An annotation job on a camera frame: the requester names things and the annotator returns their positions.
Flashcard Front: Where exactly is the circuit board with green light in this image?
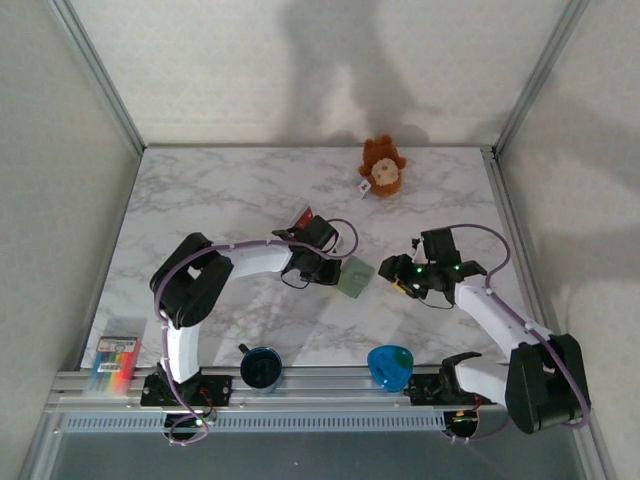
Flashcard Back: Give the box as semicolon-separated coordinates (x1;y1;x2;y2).
163;410;217;437
443;409;482;439

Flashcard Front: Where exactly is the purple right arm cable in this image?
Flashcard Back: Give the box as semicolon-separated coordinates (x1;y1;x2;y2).
447;223;592;444

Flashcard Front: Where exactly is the aluminium front rail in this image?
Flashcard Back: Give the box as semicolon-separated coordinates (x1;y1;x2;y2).
47;367;591;416

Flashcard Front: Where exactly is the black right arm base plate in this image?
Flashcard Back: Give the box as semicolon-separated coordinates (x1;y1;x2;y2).
407;372;501;407

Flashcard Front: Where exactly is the grey slotted cable duct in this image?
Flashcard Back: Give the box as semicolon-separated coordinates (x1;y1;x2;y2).
64;412;449;435

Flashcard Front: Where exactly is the aluminium side rail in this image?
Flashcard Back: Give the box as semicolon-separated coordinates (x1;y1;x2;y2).
481;147;559;366

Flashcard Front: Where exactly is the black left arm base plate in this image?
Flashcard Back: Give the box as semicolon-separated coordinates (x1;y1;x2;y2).
140;374;235;408

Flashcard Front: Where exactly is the coloured marker pen pack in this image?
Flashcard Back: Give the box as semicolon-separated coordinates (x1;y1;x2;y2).
86;335;140;397

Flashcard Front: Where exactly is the blue and green plastic bowl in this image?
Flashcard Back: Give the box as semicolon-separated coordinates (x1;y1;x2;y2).
366;344;415;393

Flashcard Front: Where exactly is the aluminium lower frame strut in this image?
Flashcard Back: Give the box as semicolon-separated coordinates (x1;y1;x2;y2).
18;410;67;480
569;419;617;480

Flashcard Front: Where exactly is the green card holder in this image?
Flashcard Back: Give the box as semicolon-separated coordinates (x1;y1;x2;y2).
334;256;377;300

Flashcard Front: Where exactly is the aluminium frame post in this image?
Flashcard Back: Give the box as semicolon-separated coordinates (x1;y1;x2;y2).
46;0;148;156
491;0;592;156

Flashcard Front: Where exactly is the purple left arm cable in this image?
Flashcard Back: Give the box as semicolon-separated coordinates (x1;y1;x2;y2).
152;218;360;447

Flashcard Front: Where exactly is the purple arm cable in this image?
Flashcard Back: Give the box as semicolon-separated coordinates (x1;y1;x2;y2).
447;223;592;444
152;218;360;447

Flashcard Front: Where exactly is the red card case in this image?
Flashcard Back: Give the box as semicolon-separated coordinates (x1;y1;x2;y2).
287;196;317;231

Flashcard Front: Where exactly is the dark blue cup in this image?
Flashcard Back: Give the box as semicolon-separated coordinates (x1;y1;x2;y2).
237;343;284;395

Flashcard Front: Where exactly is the brown plush toy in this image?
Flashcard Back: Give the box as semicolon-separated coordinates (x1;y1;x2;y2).
357;134;407;200

